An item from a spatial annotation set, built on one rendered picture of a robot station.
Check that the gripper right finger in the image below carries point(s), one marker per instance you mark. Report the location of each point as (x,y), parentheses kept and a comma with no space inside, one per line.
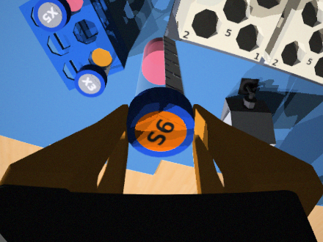
(247,164)

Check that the blue flat mat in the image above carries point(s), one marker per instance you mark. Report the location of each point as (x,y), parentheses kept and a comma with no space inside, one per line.
(36,107)

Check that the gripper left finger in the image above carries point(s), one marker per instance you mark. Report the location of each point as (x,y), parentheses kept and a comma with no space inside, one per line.
(75,162)

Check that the blue tube rack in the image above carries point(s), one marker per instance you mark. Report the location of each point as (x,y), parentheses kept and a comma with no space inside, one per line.
(80,41)

